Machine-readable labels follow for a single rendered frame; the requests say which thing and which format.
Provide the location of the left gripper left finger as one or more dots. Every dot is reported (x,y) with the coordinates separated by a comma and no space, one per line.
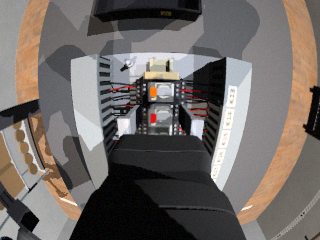
(131,121)

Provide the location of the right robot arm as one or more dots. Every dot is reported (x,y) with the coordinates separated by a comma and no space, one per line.
(21,236)

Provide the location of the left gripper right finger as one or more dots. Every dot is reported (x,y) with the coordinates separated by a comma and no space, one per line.
(189,123)

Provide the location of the grey relay with red button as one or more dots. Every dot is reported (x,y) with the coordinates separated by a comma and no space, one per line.
(160,115)

